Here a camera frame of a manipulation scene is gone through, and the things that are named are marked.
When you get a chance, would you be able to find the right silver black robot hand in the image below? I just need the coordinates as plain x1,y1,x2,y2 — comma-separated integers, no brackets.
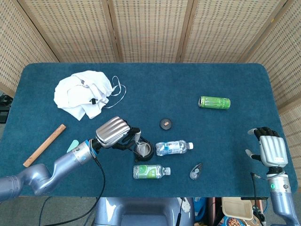
245,126,289,168

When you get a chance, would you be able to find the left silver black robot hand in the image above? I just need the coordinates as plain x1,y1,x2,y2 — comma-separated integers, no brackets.
95,116,142,151

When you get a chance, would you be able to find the black teapot with handle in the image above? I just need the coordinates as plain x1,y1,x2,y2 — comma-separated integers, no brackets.
128,135,155,162

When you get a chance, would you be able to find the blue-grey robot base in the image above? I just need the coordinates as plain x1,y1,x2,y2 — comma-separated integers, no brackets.
94,197,196,226

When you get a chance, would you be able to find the black round lid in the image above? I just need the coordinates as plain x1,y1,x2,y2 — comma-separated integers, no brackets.
159,118,174,130

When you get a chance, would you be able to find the blue plastic bag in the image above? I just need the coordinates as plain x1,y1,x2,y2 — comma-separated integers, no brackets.
193,197,207,222

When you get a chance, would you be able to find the mint green brush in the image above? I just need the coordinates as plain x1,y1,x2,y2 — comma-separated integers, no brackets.
66,139,80,153

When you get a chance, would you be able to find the clear bottle green label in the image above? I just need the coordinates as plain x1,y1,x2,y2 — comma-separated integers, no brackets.
133,164,172,180

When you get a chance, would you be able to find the clear bottle blue label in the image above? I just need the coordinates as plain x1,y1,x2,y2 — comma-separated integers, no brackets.
155,140,194,157

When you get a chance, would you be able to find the beige takeout container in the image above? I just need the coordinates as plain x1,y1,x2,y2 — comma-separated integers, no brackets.
221,197,254,221

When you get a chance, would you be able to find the wooden ruler stick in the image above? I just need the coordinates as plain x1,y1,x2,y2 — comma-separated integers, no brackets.
23,124,67,168

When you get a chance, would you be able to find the green drink can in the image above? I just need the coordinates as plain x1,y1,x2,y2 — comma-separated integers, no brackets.
198,96,231,110

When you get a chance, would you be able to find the blue cookie box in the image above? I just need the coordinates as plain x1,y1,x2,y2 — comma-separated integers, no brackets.
220,215,253,226

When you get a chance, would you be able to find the clear correction tape dispenser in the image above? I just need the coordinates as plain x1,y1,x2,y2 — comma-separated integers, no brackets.
189,162,204,181

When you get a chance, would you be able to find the woven wooden folding screen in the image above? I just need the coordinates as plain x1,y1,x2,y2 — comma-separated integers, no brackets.
0,0,301,196

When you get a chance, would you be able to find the black equipment box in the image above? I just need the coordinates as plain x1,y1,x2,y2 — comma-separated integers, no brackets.
0,94,11,123

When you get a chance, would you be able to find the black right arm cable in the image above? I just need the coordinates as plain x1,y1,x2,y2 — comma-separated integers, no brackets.
250,172,266,222

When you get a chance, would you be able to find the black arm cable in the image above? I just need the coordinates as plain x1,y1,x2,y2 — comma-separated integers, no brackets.
39,157,106,226
250,172,266,222

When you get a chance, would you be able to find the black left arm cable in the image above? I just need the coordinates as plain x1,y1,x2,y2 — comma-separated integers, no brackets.
39,157,106,226

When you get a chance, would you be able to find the white cloth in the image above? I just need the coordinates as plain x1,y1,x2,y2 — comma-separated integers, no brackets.
53,70,127,121

